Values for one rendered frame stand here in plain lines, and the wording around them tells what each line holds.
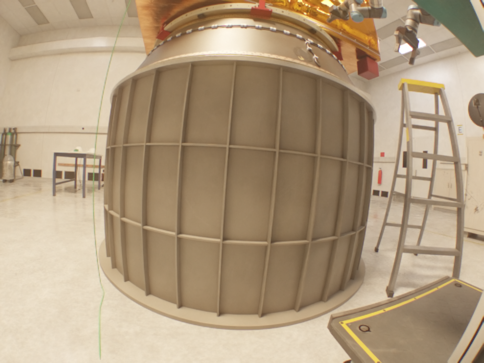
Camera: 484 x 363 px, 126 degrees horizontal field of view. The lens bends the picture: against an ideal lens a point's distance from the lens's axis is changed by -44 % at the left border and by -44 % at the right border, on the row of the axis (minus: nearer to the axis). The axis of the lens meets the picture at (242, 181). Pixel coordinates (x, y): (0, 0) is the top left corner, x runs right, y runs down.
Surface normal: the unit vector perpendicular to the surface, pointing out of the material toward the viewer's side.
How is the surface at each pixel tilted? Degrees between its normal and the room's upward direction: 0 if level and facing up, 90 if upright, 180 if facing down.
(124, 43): 90
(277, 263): 90
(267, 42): 62
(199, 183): 90
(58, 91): 90
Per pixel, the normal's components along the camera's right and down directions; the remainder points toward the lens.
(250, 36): 0.06, -0.42
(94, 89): 0.31, 0.07
